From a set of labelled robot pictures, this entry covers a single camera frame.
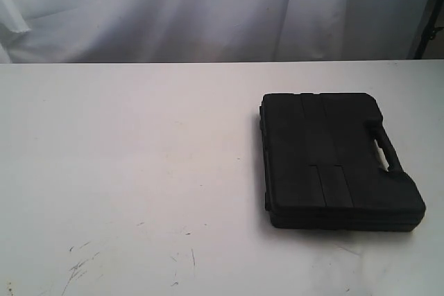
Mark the black metal stand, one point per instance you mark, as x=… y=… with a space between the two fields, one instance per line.
x=428 y=27

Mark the white backdrop curtain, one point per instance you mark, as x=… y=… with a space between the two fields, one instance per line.
x=207 y=30

